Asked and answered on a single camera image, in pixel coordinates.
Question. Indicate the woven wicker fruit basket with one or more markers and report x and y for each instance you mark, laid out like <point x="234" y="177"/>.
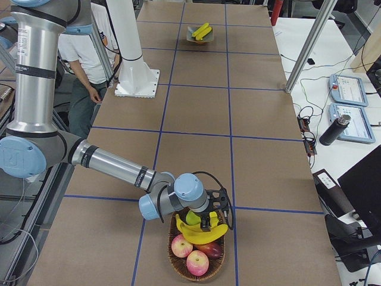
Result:
<point x="179" y="264"/>

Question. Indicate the far blue teach pendant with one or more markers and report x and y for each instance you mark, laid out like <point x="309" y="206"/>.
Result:
<point x="347" y="90"/>

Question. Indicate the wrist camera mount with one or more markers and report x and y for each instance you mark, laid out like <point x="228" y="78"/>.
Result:
<point x="218" y="200"/>

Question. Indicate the yellow star fruit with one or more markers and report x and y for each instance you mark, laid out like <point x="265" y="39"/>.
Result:
<point x="213" y="219"/>

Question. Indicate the near blue teach pendant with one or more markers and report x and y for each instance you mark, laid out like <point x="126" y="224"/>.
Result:
<point x="359" y="129"/>

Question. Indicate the dark red apple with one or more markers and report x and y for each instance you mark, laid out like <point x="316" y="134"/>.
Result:
<point x="212" y="250"/>

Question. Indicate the red cylinder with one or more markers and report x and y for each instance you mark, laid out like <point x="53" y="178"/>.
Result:
<point x="276" y="11"/>

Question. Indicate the pink apple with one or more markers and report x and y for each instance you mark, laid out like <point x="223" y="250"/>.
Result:
<point x="197" y="263"/>
<point x="181" y="247"/>

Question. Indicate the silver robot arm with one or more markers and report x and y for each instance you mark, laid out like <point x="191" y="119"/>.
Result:
<point x="33" y="143"/>

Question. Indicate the black monitor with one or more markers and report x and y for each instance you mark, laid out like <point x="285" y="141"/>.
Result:
<point x="361" y="185"/>

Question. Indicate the blue teach pendant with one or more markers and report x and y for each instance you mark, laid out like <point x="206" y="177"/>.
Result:
<point x="347" y="90"/>
<point x="359" y="129"/>

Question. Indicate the yellow banana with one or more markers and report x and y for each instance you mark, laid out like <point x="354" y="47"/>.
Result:
<point x="203" y="34"/>
<point x="181" y="224"/>
<point x="200" y="29"/>
<point x="200" y="238"/>

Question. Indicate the black water bottle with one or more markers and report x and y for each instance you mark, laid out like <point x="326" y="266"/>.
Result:
<point x="335" y="129"/>

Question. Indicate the pink apple front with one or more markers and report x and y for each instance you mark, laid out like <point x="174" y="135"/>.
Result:
<point x="197" y="263"/>

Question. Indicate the person in white shirt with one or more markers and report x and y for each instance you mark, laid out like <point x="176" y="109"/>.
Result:
<point x="90" y="84"/>

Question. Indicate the pink apple left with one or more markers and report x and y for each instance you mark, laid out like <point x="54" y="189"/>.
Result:
<point x="181" y="247"/>

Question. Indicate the green pear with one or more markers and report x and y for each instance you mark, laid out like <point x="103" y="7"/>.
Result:
<point x="192" y="218"/>

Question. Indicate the aluminium frame post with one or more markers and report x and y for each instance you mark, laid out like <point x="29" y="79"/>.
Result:
<point x="315" y="31"/>

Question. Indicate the grey square plate orange rim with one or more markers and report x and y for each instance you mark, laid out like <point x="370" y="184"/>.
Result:
<point x="207" y="39"/>

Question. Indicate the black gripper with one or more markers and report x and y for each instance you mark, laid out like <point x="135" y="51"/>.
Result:
<point x="205" y="215"/>

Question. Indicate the white camera mast base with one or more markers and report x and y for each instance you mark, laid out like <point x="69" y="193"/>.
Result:
<point x="135" y="78"/>

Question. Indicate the small black box device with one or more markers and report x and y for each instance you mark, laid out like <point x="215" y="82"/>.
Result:
<point x="310" y="61"/>

